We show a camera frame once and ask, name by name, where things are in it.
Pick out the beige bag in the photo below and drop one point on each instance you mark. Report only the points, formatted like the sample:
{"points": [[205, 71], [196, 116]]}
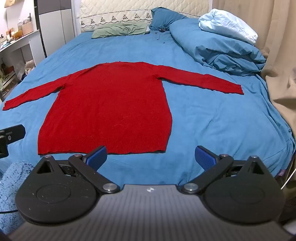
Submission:
{"points": [[29, 66]]}

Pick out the white shelf desk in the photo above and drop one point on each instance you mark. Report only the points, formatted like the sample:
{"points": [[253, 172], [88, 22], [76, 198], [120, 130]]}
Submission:
{"points": [[18, 44]]}

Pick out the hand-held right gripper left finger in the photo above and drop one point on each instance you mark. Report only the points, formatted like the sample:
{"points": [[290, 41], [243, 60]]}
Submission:
{"points": [[98, 158]]}

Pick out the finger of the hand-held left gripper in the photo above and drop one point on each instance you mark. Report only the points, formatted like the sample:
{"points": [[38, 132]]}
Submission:
{"points": [[13, 134]]}

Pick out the light blue pillow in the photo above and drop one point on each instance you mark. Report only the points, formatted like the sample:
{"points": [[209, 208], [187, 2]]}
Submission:
{"points": [[208, 44]]}

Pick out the fluffy blue cloth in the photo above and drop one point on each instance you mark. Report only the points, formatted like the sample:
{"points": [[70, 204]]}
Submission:
{"points": [[9, 190]]}

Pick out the woven basket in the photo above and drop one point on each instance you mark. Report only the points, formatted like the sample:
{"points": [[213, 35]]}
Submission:
{"points": [[27, 28]]}

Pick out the red knit sweater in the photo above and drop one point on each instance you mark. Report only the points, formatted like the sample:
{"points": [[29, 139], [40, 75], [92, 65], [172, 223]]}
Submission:
{"points": [[111, 104]]}

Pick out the cream quilted blanket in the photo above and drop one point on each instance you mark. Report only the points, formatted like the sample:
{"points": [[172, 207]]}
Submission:
{"points": [[115, 9]]}

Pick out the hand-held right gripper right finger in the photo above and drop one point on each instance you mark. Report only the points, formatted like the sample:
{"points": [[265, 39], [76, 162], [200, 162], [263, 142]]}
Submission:
{"points": [[204, 158]]}

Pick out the dark blue pillow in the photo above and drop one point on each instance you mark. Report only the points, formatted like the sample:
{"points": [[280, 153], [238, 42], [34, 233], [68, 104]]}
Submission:
{"points": [[164, 18]]}

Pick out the white wardrobe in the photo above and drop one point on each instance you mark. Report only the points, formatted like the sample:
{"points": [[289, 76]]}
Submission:
{"points": [[60, 25]]}

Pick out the beige curtain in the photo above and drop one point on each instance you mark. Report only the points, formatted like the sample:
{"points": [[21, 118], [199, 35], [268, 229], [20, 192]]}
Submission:
{"points": [[277, 27]]}

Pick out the green pillow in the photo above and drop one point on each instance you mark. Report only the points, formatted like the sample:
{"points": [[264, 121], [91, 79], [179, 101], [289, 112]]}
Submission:
{"points": [[120, 29]]}

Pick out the light blue blanket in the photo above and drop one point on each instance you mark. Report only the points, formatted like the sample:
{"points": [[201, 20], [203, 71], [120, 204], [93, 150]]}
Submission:
{"points": [[229, 23]]}

